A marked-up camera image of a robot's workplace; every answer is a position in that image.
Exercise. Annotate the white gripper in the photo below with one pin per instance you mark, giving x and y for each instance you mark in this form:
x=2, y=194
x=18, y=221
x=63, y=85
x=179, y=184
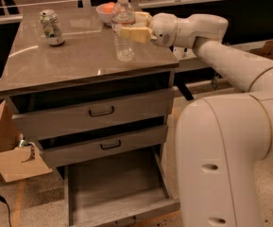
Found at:
x=162, y=28

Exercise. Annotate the clear plastic water bottle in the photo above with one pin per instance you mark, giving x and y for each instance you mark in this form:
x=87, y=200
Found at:
x=122, y=16

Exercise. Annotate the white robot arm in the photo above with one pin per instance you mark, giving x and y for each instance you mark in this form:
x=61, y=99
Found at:
x=218, y=138

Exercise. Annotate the left clear sanitizer bottle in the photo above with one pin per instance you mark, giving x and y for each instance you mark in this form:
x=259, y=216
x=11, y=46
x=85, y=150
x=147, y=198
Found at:
x=178, y=52

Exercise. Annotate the grey drawer cabinet with counter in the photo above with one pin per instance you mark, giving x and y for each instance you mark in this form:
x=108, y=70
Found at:
x=84, y=69

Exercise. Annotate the grey top drawer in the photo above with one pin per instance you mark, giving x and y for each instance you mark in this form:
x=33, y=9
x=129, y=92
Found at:
x=95, y=115

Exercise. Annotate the grey middle drawer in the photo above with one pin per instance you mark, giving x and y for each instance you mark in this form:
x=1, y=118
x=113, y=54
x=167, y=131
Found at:
x=85, y=151

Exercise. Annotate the grey open bottom drawer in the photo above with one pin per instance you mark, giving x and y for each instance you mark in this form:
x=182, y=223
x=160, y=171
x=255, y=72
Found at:
x=117, y=191

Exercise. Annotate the orange sponge in bowl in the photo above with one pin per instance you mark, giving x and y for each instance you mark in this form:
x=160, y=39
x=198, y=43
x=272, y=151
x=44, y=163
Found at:
x=108, y=7

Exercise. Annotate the white ceramic bowl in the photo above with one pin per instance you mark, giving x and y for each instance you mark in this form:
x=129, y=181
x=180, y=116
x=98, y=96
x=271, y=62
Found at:
x=105, y=17

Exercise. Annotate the white green soda can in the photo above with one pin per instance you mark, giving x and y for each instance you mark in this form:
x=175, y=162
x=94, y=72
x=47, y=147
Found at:
x=51, y=27

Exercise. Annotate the small green object on cardboard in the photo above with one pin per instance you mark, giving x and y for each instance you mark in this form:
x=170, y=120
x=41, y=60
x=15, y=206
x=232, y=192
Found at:
x=23, y=143

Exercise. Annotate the brown cardboard box left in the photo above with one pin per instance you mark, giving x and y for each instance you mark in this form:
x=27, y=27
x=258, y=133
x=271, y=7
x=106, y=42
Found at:
x=17, y=163

